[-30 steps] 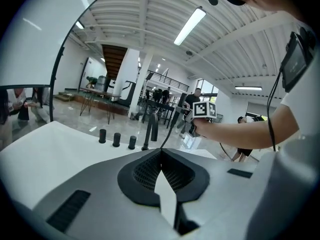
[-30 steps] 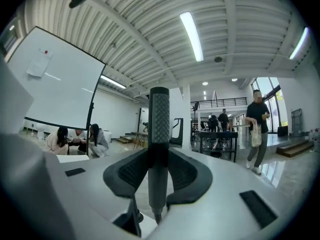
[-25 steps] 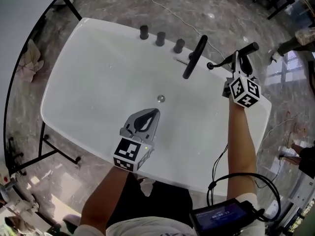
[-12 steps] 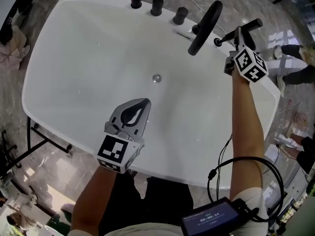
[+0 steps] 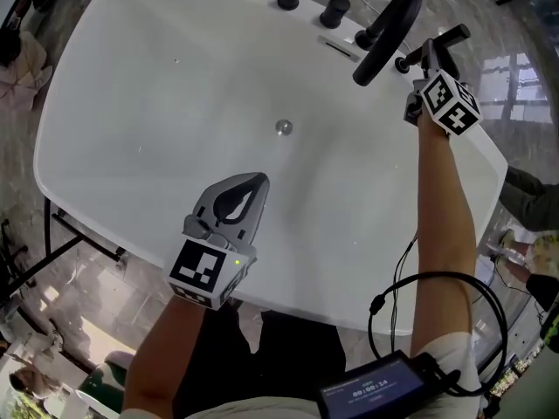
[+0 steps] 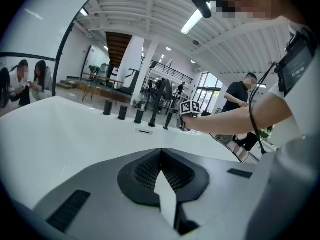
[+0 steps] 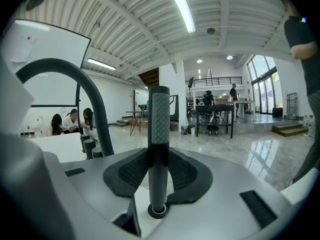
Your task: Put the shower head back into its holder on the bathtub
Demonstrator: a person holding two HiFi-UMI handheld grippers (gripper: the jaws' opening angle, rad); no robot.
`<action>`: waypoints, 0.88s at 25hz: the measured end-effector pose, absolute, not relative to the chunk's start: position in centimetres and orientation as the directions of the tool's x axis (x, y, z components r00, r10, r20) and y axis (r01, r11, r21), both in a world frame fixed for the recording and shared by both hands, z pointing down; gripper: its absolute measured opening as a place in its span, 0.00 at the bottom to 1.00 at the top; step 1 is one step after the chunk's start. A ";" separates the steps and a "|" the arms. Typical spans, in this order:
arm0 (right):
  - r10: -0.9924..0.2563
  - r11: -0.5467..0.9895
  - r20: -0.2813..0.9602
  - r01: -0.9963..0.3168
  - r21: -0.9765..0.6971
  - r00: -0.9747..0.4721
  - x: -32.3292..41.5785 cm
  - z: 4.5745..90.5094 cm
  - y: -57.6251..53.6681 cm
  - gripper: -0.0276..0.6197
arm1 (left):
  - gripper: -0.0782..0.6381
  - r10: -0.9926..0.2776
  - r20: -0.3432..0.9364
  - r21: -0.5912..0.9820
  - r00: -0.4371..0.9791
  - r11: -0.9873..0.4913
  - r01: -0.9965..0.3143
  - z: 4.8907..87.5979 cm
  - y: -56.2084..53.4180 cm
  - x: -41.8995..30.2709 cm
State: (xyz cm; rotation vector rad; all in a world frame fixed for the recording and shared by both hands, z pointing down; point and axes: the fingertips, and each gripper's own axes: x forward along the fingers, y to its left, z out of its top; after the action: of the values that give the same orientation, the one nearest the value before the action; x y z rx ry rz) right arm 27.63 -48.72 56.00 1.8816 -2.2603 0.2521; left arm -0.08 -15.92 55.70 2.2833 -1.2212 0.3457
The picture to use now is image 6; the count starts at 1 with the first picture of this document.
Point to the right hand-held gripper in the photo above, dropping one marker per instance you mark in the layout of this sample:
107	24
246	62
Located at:
190	107

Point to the black shower head holder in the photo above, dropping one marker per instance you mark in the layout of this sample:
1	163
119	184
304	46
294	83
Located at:
168	121

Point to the black cylindrical faucet knob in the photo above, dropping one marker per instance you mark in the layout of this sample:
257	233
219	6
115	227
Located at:
122	112
107	108
139	116

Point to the person's right forearm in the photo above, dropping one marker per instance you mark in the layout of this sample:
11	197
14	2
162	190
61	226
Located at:
232	120

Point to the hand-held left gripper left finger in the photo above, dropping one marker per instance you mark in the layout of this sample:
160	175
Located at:
130	181

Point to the wooden table with metal legs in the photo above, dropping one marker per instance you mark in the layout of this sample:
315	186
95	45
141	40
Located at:
102	78

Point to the person's white shirt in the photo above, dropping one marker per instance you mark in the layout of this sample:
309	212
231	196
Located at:
300	109

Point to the black chest-worn screen device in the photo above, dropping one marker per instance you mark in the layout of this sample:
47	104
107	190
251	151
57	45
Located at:
296	67

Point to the black treadmill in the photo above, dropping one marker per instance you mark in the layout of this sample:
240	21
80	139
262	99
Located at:
131	82

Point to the long ceiling light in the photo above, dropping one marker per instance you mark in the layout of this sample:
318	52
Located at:
192	21

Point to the black head-worn camera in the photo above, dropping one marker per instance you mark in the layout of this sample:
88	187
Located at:
200	1

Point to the black curved metal frame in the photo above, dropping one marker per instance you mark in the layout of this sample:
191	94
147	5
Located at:
65	34

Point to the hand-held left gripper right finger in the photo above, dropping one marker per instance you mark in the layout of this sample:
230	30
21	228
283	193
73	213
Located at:
192	177

